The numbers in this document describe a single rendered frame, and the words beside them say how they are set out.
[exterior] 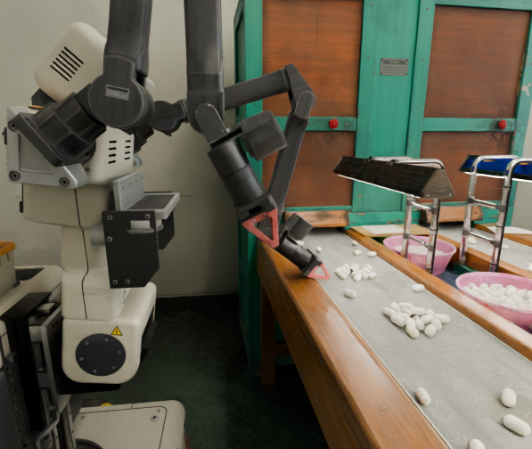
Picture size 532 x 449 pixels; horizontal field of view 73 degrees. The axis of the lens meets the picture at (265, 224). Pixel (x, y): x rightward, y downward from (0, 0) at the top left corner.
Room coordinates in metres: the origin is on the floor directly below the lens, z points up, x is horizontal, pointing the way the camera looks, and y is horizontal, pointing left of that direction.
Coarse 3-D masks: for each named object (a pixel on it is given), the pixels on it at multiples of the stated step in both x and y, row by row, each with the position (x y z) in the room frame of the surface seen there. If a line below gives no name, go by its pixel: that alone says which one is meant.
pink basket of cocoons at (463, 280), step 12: (468, 276) 1.04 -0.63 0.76; (480, 276) 1.05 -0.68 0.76; (504, 276) 1.04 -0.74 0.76; (516, 276) 1.02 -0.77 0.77; (528, 288) 0.99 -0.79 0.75; (480, 300) 0.86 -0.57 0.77; (504, 312) 0.83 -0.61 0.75; (528, 312) 0.80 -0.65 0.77; (516, 324) 0.82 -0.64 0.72; (528, 324) 0.81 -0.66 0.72
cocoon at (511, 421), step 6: (510, 414) 0.47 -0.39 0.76; (504, 420) 0.47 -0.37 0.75; (510, 420) 0.46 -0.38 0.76; (516, 420) 0.46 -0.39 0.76; (510, 426) 0.46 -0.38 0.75; (516, 426) 0.46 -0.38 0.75; (522, 426) 0.45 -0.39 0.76; (528, 426) 0.45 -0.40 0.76; (522, 432) 0.45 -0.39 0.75; (528, 432) 0.45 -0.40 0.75
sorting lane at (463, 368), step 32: (320, 256) 1.30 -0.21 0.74; (352, 256) 1.30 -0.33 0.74; (352, 288) 1.00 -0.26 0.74; (384, 288) 1.00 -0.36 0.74; (352, 320) 0.81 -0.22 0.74; (384, 320) 0.81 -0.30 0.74; (384, 352) 0.67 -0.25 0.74; (416, 352) 0.67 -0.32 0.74; (448, 352) 0.67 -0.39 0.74; (480, 352) 0.67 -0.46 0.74; (512, 352) 0.67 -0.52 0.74; (416, 384) 0.57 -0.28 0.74; (448, 384) 0.57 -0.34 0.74; (480, 384) 0.57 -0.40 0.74; (512, 384) 0.57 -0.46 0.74; (448, 416) 0.49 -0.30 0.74; (480, 416) 0.49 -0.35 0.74; (512, 448) 0.43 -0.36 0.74
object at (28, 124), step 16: (48, 112) 0.55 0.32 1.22; (64, 112) 0.56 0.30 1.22; (80, 112) 0.55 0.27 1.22; (32, 128) 0.52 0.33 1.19; (48, 128) 0.54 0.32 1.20; (64, 128) 0.55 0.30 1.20; (80, 128) 0.56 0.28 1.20; (96, 128) 0.57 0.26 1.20; (48, 144) 0.53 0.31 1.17; (64, 144) 0.55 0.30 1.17; (80, 144) 0.56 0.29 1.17; (48, 160) 0.52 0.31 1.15; (64, 160) 0.53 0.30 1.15; (80, 160) 0.61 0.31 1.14
